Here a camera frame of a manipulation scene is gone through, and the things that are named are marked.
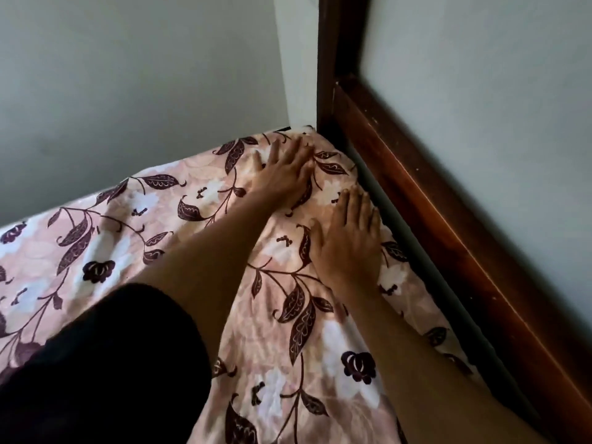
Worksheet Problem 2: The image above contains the person's right hand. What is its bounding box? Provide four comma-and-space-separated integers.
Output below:
307, 184, 384, 297

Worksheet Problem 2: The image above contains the person's left hand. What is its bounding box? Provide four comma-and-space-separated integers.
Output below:
249, 136, 318, 211

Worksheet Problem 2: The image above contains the white textured mattress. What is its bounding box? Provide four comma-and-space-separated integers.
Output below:
344, 142, 542, 426

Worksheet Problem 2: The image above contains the dark wooden bed frame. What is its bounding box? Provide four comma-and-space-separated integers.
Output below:
316, 0, 592, 444

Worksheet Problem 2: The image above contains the pink floral bed sheet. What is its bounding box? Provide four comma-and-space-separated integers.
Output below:
0, 126, 491, 444

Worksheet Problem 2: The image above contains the person's left forearm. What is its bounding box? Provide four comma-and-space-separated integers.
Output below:
129, 187, 287, 366

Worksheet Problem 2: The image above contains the person's right forearm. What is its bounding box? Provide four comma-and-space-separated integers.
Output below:
340, 281, 551, 444

